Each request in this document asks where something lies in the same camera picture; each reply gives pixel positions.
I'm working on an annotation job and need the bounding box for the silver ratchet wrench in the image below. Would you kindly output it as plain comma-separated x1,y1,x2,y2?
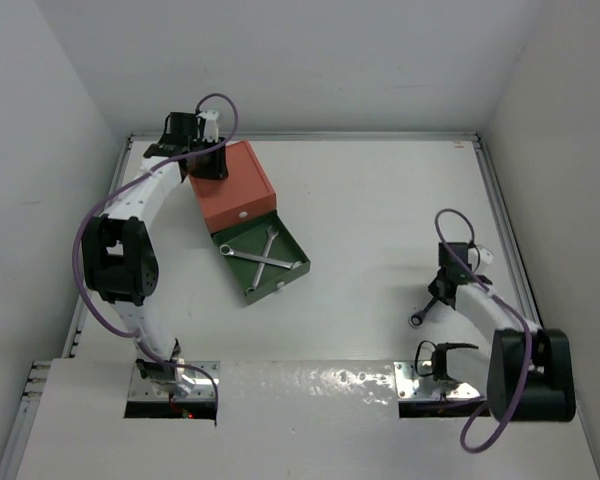
409,298,438,328

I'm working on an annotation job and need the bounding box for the orange drawer cabinet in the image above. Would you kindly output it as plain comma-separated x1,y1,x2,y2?
189,140,277,234

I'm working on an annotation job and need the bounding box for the silver open-end wrench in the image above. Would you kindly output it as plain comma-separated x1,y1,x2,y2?
219,244,301,270

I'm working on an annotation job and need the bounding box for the green bottom drawer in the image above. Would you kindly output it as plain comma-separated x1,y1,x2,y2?
211,210,311,305

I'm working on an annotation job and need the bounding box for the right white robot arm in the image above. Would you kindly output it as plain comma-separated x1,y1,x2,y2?
411,242,576,422

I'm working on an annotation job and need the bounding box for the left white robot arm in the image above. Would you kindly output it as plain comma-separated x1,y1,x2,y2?
72,108,228,398

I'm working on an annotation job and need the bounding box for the white front cover board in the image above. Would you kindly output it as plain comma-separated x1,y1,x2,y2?
18,358,597,479

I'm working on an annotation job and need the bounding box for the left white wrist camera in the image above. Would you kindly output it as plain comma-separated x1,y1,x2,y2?
197,110,221,143

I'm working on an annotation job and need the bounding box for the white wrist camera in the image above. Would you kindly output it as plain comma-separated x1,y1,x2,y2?
474,245,494,274
197,110,221,143

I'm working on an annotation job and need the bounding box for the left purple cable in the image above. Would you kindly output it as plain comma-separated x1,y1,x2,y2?
72,92,240,416

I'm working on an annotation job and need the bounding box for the purple cable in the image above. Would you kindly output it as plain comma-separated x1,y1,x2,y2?
433,208,534,454
72,92,240,416

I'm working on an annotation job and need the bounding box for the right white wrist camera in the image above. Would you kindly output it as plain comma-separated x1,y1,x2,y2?
474,245,494,274

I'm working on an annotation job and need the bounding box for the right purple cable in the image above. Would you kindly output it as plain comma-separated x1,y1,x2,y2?
433,208,534,454

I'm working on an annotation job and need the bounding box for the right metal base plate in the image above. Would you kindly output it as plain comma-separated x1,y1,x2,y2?
394,360,482,402

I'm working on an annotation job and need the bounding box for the metal base plate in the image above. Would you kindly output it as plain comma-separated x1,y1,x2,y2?
394,360,482,402
128,359,219,401

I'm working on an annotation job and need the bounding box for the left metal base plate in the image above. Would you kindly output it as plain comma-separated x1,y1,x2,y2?
128,359,219,401

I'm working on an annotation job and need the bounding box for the aluminium table frame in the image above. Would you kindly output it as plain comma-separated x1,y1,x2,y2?
14,133,536,478

